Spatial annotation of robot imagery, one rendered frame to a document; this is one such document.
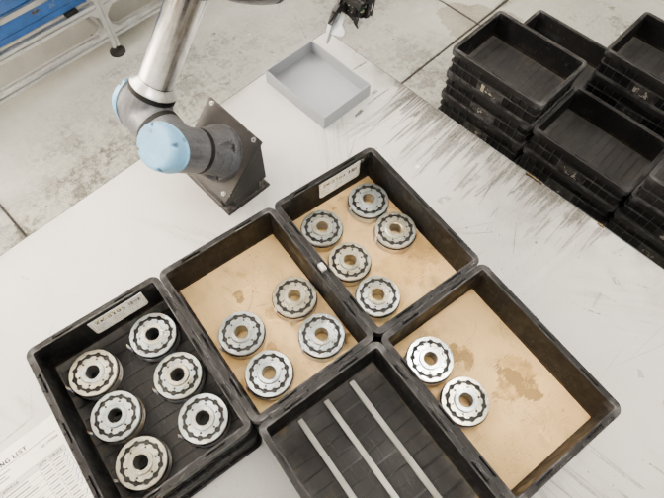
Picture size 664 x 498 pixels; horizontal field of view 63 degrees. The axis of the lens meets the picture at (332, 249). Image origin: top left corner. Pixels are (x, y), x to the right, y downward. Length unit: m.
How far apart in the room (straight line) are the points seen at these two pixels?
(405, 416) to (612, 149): 1.47
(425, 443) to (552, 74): 1.57
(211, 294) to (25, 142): 1.79
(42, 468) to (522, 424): 1.05
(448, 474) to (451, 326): 0.32
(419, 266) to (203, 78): 1.86
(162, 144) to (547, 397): 1.02
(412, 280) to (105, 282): 0.80
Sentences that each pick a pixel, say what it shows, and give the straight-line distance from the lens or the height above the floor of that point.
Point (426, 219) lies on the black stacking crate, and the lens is 1.30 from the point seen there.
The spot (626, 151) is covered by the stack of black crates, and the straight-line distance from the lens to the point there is 2.35.
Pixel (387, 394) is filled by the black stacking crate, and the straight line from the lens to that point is 1.20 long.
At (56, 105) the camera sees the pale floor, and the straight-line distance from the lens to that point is 3.00.
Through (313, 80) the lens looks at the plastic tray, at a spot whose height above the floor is 0.70.
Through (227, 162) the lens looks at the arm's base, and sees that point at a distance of 1.42.
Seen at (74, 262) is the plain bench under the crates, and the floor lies 0.70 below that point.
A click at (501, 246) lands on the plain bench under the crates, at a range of 1.54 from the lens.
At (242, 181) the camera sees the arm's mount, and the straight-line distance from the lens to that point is 1.48.
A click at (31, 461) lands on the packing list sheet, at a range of 1.46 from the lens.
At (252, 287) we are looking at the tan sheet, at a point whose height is 0.83.
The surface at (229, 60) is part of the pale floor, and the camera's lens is 2.96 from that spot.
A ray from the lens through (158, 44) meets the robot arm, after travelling 1.33.
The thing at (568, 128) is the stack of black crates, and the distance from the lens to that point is 2.32.
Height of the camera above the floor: 2.00
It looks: 62 degrees down
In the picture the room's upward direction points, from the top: 1 degrees clockwise
